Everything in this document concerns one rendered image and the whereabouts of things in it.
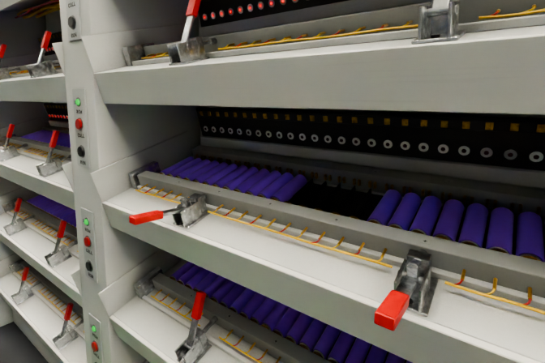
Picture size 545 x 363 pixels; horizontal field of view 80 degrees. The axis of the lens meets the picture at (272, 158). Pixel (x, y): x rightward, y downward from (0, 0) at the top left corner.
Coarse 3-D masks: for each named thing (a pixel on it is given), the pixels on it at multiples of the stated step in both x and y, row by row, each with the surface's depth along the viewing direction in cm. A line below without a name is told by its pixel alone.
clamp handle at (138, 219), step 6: (186, 204) 40; (156, 210) 37; (168, 210) 38; (174, 210) 38; (180, 210) 39; (132, 216) 34; (138, 216) 34; (144, 216) 35; (150, 216) 35; (156, 216) 36; (162, 216) 37; (132, 222) 34; (138, 222) 34; (144, 222) 35
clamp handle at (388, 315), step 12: (408, 264) 24; (408, 276) 24; (396, 288) 23; (408, 288) 23; (384, 300) 21; (396, 300) 21; (408, 300) 21; (384, 312) 19; (396, 312) 19; (384, 324) 19; (396, 324) 19
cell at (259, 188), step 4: (272, 172) 46; (276, 172) 46; (268, 176) 45; (272, 176) 45; (276, 176) 45; (280, 176) 46; (260, 180) 44; (264, 180) 44; (268, 180) 44; (272, 180) 44; (256, 184) 43; (260, 184) 43; (264, 184) 43; (268, 184) 44; (252, 188) 42; (256, 188) 42; (260, 188) 42; (264, 188) 43; (252, 192) 41; (256, 192) 42
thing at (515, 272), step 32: (192, 192) 44; (224, 192) 41; (288, 224) 35; (320, 224) 33; (352, 224) 31; (448, 256) 26; (480, 256) 25; (512, 256) 24; (512, 288) 24; (544, 288) 23
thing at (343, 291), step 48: (240, 144) 54; (288, 144) 49; (144, 240) 46; (192, 240) 38; (240, 240) 35; (288, 240) 34; (288, 288) 31; (336, 288) 27; (384, 288) 26; (384, 336) 26; (432, 336) 23; (480, 336) 22; (528, 336) 21
